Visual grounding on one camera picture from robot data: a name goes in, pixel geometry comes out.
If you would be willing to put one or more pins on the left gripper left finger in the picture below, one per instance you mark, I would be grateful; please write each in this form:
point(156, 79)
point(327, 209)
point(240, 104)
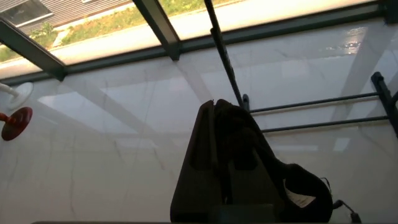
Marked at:
point(199, 174)

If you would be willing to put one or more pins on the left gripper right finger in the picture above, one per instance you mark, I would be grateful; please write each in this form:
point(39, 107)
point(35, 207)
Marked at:
point(255, 189)

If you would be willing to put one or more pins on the black garment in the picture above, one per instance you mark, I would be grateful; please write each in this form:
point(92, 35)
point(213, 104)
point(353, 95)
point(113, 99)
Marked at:
point(248, 130)

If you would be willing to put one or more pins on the black clothes rack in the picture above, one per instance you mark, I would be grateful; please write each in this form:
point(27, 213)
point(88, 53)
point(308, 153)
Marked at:
point(222, 53)

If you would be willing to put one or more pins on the window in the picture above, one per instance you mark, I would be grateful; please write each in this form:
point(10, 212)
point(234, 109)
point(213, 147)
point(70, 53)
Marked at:
point(93, 43)

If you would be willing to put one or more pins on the white round-footed stand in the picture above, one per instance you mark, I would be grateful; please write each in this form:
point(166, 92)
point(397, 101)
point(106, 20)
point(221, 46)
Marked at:
point(21, 93)

